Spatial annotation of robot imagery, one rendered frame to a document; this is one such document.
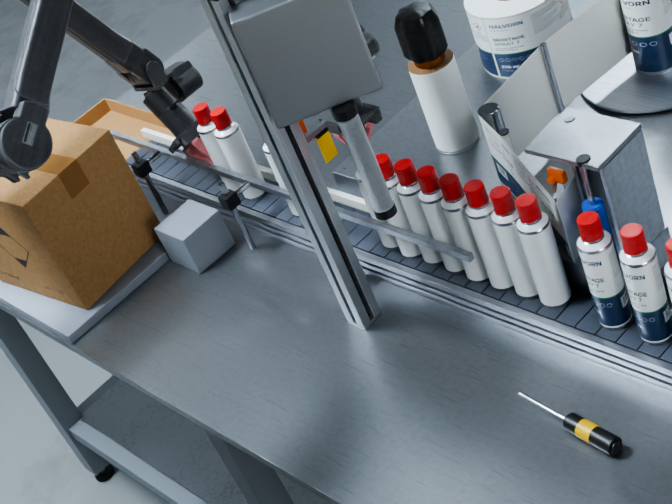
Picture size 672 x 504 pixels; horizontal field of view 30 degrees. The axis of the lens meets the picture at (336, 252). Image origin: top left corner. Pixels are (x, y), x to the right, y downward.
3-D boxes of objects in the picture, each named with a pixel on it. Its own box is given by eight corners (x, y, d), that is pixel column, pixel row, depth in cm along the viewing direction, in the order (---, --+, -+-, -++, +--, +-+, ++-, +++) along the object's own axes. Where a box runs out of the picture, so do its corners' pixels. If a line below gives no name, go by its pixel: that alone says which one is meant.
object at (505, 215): (553, 282, 203) (522, 184, 191) (534, 303, 201) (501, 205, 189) (528, 274, 207) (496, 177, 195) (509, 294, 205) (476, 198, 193)
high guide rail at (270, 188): (474, 258, 204) (472, 252, 203) (470, 263, 203) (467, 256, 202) (113, 134, 279) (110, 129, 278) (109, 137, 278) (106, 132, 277)
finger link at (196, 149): (239, 147, 255) (207, 113, 255) (215, 168, 252) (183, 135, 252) (232, 158, 262) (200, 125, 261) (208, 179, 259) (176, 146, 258)
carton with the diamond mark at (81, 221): (166, 233, 259) (109, 128, 243) (87, 311, 247) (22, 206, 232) (77, 210, 279) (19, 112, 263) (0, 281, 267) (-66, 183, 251)
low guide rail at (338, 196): (510, 254, 210) (507, 245, 209) (506, 258, 209) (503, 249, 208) (147, 134, 285) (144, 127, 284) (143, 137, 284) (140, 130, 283)
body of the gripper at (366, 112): (343, 105, 226) (330, 71, 222) (383, 115, 219) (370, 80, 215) (319, 126, 223) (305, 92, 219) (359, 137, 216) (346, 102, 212)
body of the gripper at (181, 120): (215, 115, 256) (190, 89, 255) (180, 146, 251) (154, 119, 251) (208, 127, 262) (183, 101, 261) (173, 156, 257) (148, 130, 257)
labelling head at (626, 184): (675, 253, 198) (644, 123, 183) (628, 306, 193) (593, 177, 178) (602, 232, 208) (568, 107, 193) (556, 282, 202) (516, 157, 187)
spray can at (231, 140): (273, 187, 253) (235, 105, 241) (255, 203, 251) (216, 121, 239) (257, 182, 256) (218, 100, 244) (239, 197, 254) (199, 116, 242)
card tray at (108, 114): (181, 132, 294) (174, 119, 291) (99, 200, 283) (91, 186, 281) (111, 110, 315) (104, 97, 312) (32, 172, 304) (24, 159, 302)
